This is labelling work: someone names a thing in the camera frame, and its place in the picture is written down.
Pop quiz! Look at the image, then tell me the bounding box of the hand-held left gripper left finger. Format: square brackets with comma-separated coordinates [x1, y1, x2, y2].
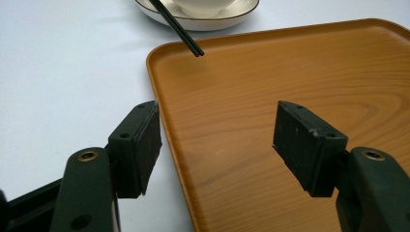
[49, 100, 163, 232]

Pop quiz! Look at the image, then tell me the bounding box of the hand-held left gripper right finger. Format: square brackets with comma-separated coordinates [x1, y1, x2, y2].
[272, 100, 410, 232]

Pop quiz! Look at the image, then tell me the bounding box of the wooden tray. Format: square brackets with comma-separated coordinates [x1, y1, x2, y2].
[145, 17, 410, 232]

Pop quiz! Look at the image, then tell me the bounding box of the black chopstick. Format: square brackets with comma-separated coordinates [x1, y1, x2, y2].
[148, 0, 201, 58]
[154, 0, 205, 57]

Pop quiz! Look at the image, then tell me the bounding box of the white plate with dark rim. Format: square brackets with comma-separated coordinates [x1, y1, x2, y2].
[134, 0, 260, 32]

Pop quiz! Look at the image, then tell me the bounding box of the white bowl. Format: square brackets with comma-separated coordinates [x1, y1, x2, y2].
[171, 0, 236, 19]

